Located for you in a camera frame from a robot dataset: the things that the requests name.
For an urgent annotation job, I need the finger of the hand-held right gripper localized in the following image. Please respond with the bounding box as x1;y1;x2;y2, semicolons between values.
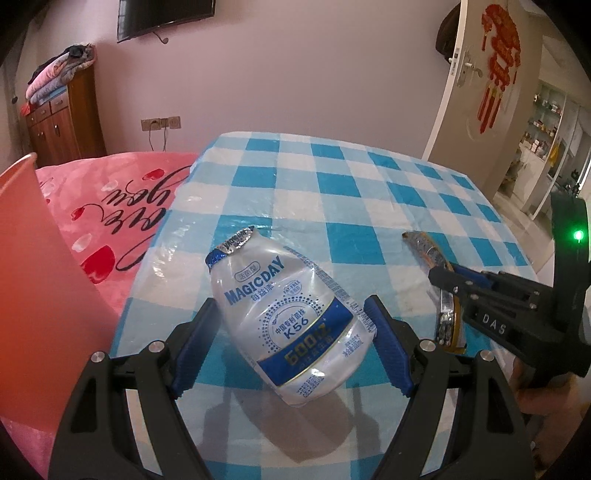
428;267;490;301
450;263;552;301

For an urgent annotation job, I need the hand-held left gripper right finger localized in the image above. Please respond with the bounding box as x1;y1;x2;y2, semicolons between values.
362;295;532;480

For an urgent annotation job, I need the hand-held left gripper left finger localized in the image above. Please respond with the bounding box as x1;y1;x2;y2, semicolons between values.
48;298;220;480

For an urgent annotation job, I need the gold snack wrapper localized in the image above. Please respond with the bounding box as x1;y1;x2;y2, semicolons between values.
401;230;468;354

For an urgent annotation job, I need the pink plastic bin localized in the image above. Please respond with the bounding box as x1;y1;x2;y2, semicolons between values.
0;151;122;428

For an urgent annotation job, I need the person's right hand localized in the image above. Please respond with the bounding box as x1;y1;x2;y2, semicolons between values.
510;359;572;419

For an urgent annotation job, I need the white door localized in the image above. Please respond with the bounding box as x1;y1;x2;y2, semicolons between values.
424;0;542;195

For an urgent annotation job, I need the blue checkered tablecloth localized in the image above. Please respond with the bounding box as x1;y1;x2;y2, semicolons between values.
108;132;539;480

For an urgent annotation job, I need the pink printed bedsheet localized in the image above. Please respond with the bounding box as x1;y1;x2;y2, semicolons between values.
0;151;200;480

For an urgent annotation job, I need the white shelf cabinet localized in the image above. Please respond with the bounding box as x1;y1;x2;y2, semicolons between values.
525;82;583;154

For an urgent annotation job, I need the red knot decoration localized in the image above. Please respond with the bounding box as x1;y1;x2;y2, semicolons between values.
477;4;521;136

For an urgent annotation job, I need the dark cloth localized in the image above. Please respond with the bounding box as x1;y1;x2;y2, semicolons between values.
435;9;463;66

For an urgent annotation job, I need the wooden cabinet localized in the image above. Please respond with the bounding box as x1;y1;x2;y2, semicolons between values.
24;68;108;168

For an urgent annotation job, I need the stack of folded blankets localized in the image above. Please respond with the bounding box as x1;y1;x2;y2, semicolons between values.
24;43;96;105

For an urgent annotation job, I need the metal door handle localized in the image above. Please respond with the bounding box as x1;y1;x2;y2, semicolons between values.
454;47;484;89

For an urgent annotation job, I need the wall socket strip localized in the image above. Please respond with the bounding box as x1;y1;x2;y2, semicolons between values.
140;115;182;132

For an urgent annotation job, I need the wall-mounted television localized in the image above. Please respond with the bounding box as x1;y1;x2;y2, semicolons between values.
116;0;217;44

